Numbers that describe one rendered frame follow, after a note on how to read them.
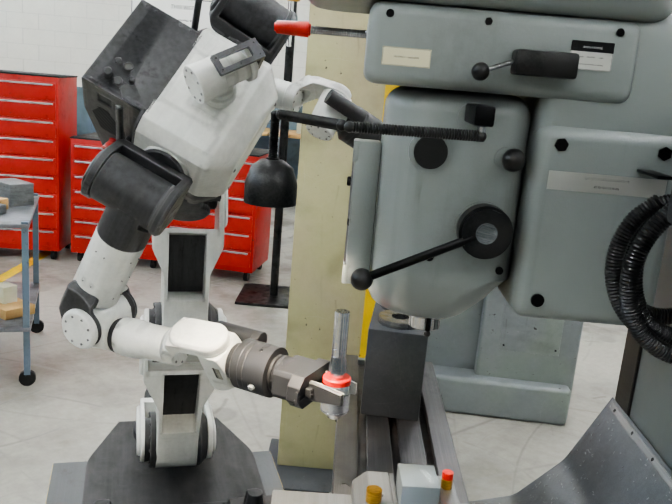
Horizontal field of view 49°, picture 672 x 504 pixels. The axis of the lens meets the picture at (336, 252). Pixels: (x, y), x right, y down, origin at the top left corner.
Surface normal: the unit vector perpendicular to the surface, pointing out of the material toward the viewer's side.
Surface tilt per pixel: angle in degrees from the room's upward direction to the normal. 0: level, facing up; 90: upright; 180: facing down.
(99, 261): 98
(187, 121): 58
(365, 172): 90
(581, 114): 90
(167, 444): 104
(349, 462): 0
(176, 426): 27
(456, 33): 90
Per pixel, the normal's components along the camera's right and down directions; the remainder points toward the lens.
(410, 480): 0.08, -0.97
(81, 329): -0.39, 0.32
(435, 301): -0.07, 0.72
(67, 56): -0.03, 0.23
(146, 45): 0.26, -0.31
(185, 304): 0.25, 0.32
